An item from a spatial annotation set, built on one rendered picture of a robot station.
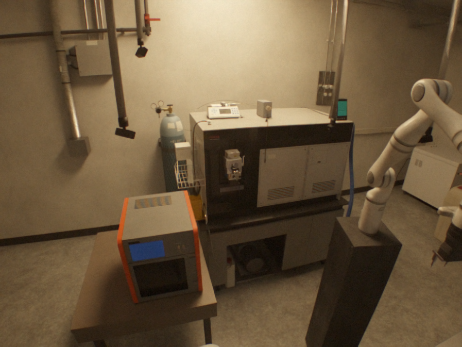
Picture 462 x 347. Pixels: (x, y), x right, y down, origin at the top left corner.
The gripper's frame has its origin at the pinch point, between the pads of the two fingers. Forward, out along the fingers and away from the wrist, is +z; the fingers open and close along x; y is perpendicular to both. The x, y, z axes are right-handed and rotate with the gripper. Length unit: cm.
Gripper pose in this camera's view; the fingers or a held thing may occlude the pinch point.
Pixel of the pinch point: (437, 266)
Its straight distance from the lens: 101.0
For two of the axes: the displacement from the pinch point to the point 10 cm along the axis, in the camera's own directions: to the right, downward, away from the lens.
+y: -0.2, 4.0, -9.2
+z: 0.0, 9.2, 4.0
